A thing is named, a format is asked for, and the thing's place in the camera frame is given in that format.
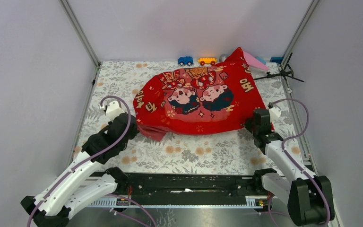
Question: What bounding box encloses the black tripod stand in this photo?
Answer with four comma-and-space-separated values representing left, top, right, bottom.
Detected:
254, 52, 304, 83

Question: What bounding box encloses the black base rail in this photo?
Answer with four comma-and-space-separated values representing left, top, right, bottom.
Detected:
113, 173, 269, 208

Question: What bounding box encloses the floral tablecloth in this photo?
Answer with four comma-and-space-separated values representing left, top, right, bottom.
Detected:
70, 61, 309, 176

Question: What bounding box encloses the blue toy car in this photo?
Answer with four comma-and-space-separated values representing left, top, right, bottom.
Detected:
178, 56, 194, 66

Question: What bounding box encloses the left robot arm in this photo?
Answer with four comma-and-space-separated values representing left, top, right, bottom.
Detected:
21, 113, 138, 227

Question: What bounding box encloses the pink wedge block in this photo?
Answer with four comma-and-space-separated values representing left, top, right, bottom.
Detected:
243, 51, 268, 73

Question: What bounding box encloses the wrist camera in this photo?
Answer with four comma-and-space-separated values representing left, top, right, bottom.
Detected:
268, 106, 282, 122
104, 101, 125, 121

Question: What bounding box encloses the grey microphone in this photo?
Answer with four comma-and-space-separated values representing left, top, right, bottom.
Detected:
219, 54, 229, 62

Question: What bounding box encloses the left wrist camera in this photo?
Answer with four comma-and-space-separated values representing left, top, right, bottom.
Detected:
104, 101, 125, 121

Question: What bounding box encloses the red printed pillowcase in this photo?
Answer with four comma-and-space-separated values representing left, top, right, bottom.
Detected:
133, 48, 265, 141

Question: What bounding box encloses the orange toy car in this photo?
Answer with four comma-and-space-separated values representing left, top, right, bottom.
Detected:
198, 57, 217, 66

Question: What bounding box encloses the light blue block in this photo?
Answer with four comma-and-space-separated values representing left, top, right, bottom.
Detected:
256, 57, 266, 65

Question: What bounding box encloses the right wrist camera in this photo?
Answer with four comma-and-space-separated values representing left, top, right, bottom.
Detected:
268, 106, 282, 122

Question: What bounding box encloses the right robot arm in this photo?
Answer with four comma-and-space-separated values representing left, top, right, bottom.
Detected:
245, 107, 335, 226

